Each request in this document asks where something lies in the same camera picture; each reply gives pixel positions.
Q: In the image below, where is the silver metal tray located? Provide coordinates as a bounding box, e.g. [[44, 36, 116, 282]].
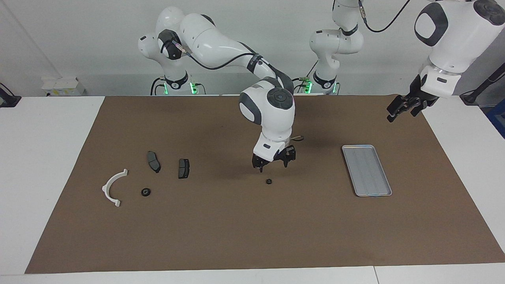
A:
[[341, 144, 393, 197]]

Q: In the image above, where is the brown table mat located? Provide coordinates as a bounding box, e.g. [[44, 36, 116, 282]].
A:
[[24, 94, 505, 274]]

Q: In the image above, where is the blue box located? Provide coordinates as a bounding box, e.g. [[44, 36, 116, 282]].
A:
[[486, 107, 505, 139]]

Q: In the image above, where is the curved dark brake pad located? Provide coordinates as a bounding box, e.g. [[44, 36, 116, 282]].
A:
[[146, 151, 161, 174]]

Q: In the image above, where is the white cardboard box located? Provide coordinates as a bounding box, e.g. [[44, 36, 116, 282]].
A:
[[41, 77, 85, 97]]

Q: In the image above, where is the black clamp stand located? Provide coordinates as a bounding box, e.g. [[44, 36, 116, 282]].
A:
[[0, 82, 22, 108]]

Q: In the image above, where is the black left base cable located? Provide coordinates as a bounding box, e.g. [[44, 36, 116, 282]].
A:
[[281, 59, 320, 94]]

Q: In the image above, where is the black base cable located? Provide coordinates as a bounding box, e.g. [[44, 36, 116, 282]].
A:
[[150, 77, 166, 96], [281, 59, 320, 94]]

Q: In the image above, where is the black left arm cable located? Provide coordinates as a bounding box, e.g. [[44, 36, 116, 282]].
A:
[[357, 0, 411, 33]]

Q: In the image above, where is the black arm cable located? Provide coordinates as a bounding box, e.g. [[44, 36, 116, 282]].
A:
[[357, 0, 411, 33], [170, 37, 305, 142]]

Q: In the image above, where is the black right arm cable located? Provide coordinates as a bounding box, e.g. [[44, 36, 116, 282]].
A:
[[170, 37, 305, 142]]

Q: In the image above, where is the black right base cable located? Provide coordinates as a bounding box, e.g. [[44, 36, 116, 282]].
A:
[[150, 77, 166, 96]]

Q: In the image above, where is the white curved plastic bracket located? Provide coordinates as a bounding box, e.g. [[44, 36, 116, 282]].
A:
[[101, 168, 129, 208]]

